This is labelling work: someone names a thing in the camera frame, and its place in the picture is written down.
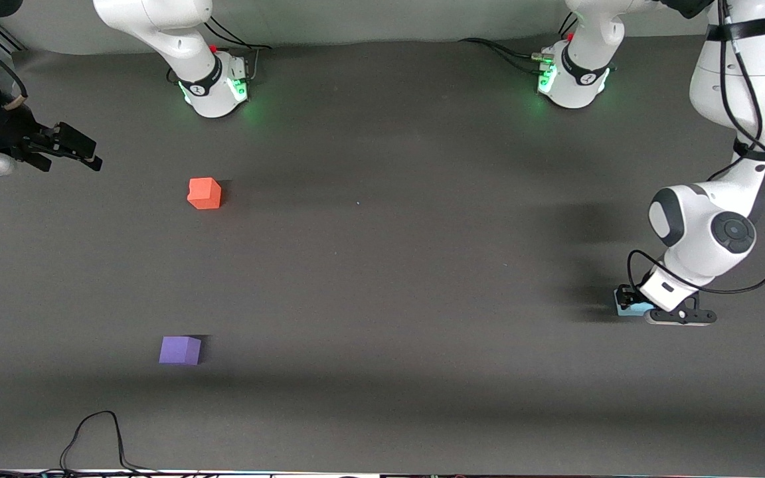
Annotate orange foam block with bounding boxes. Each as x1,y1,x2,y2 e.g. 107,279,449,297
187,177,222,210

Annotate black right arm base cables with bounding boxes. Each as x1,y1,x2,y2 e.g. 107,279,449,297
202,16,274,82

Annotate black arm base cables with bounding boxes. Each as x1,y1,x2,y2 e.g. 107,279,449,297
458,37,551,68
202,16,274,82

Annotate black looped table cable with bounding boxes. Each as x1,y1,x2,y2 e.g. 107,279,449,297
57,410,181,476

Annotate light blue foam block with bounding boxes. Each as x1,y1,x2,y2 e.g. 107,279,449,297
614,289,653,320

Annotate purple foam block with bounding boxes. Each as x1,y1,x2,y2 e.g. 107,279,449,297
159,335,203,366

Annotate black left arm base cables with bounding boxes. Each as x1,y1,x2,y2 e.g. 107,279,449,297
458,37,551,68

